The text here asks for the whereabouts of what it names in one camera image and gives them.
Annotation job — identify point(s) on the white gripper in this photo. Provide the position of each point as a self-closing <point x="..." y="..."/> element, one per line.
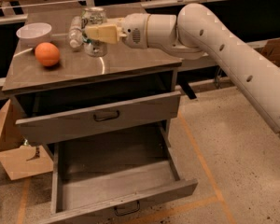
<point x="134" y="31"/>

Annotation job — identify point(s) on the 7up soda can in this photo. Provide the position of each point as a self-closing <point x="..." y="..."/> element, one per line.
<point x="91" y="16"/>

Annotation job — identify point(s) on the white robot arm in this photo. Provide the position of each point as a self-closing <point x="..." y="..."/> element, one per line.
<point x="196" y="31"/>

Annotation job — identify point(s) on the grey drawer cabinet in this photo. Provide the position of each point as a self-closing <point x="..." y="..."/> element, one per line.
<point x="81" y="81"/>

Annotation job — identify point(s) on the upper open grey drawer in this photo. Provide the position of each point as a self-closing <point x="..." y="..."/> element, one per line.
<point x="88" y="121"/>

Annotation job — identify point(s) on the open grey drawer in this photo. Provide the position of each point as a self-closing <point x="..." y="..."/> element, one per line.
<point x="114" y="174"/>
<point x="88" y="121"/>

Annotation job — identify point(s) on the lower open grey drawer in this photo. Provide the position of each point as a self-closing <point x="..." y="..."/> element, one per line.
<point x="114" y="174"/>

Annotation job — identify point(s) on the clear plastic water bottle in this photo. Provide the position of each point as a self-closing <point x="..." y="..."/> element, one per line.
<point x="75" y="33"/>

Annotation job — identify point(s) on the orange fruit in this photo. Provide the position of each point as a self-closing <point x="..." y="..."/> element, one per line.
<point x="47" y="54"/>

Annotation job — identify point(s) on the white bowl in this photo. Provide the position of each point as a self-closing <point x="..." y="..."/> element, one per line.
<point x="32" y="34"/>

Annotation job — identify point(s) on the brown cardboard pieces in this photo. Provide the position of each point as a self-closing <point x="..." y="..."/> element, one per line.
<point x="17" y="156"/>

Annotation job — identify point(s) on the white corovan cardboard box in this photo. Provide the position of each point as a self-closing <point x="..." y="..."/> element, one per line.
<point x="271" y="51"/>

